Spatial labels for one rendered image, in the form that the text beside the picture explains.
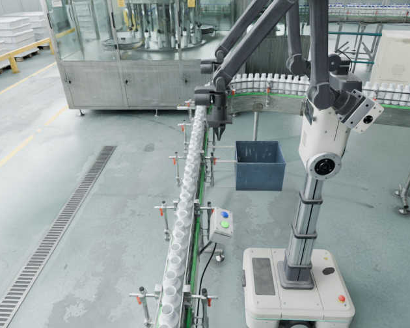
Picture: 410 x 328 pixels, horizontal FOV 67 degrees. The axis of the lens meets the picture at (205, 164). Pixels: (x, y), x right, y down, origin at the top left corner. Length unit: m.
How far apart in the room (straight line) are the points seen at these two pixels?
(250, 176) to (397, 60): 3.70
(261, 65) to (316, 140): 5.33
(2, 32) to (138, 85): 5.89
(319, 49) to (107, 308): 2.09
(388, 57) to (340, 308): 3.90
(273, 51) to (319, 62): 5.51
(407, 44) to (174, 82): 3.30
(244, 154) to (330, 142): 0.92
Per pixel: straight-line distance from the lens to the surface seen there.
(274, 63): 6.77
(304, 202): 1.75
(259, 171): 2.02
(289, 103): 3.07
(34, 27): 11.49
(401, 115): 3.13
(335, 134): 1.49
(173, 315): 1.00
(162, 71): 4.83
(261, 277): 2.21
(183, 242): 1.18
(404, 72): 5.39
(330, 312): 2.18
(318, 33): 1.19
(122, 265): 2.69
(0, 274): 3.03
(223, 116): 1.21
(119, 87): 5.07
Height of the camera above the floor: 1.99
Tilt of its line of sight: 32 degrees down
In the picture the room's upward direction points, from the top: 1 degrees counter-clockwise
